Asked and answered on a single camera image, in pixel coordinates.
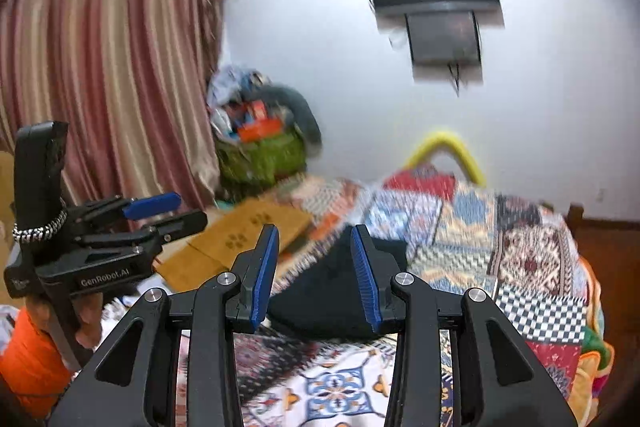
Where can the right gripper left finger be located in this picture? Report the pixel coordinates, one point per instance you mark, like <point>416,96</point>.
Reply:
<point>131,380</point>

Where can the left hand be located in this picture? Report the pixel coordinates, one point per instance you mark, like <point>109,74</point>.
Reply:
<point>88,310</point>

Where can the dark green neck pillow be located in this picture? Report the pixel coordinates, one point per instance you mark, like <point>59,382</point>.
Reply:
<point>290,107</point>

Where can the orange striped patterned blanket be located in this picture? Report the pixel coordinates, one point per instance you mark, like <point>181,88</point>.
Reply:
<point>331,202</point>

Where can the pink striped curtain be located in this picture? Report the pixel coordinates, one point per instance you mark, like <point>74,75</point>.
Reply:
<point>129,78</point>

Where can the yellow curved bed rail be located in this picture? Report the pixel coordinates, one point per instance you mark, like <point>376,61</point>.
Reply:
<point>447,142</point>

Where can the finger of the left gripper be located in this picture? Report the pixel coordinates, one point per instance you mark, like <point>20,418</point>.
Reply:
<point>181,226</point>
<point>148,207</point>

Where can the folded dark teal garment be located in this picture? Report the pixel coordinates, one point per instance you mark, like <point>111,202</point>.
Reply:
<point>323,302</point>

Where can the green patterned storage bag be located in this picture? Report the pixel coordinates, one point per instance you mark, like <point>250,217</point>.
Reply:
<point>251,168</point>

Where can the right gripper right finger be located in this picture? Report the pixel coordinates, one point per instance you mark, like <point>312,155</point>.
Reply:
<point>498,380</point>

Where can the patchwork patterned bedspread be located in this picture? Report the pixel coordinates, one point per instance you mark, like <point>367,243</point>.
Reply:
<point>455,236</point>

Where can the orange box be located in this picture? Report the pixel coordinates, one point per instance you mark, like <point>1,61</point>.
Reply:
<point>260,129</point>

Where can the small red box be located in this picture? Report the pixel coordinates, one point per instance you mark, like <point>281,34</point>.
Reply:
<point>258,110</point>

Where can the wooden lap desk board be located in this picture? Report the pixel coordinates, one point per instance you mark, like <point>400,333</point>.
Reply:
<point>187,263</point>

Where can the orange sleeve forearm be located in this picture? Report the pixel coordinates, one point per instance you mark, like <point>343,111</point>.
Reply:
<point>33,368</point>

